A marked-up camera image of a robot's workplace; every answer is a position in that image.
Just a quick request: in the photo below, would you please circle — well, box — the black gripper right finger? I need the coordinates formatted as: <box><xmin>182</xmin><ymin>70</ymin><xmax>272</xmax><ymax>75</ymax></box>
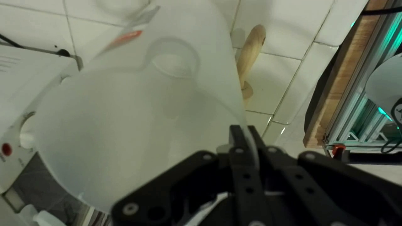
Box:
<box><xmin>249</xmin><ymin>124</ymin><xmax>402</xmax><ymax>226</ymax></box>

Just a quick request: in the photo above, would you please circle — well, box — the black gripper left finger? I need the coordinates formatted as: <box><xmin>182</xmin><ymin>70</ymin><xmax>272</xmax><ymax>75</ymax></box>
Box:
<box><xmin>110</xmin><ymin>124</ymin><xmax>268</xmax><ymax>226</ymax></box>

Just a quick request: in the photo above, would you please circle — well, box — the translucent plastic jug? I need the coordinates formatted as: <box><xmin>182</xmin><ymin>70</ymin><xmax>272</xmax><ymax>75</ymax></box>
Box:
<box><xmin>30</xmin><ymin>0</ymin><xmax>252</xmax><ymax>215</ymax></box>

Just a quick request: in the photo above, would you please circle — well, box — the small red connector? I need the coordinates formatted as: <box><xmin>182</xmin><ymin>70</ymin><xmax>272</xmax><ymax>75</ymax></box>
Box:
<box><xmin>331</xmin><ymin>143</ymin><xmax>349</xmax><ymax>161</ymax></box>

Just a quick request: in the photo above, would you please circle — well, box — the wooden rolling pin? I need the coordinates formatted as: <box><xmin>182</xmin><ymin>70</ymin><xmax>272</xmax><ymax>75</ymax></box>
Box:
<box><xmin>234</xmin><ymin>24</ymin><xmax>267</xmax><ymax>100</ymax></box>

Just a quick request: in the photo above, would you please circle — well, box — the white toaster oven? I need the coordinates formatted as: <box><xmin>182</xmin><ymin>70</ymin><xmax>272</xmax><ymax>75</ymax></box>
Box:
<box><xmin>0</xmin><ymin>43</ymin><xmax>85</xmax><ymax>226</ymax></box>

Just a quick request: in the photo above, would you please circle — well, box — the aluminium frame stand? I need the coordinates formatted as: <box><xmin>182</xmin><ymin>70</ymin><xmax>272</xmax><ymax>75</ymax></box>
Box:
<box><xmin>325</xmin><ymin>7</ymin><xmax>402</xmax><ymax>154</ymax></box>

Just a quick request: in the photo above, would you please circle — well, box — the thick black cable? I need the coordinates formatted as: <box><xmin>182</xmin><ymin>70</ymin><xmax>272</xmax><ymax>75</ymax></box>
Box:
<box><xmin>360</xmin><ymin>4</ymin><xmax>402</xmax><ymax>18</ymax></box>

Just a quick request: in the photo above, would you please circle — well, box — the black toaster power cable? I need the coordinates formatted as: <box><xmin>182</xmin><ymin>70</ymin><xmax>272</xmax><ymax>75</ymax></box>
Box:
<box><xmin>0</xmin><ymin>33</ymin><xmax>72</xmax><ymax>58</ymax></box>

